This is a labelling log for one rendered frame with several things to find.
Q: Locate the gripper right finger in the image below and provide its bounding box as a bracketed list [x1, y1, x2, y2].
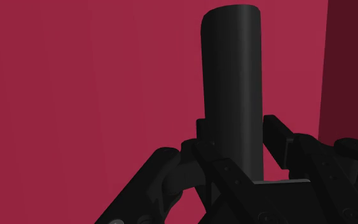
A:
[263, 114, 358, 224]

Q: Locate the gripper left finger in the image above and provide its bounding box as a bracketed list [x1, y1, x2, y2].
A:
[94, 118, 261, 224]

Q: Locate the black cylinder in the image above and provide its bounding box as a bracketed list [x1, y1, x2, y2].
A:
[200, 4, 265, 182]

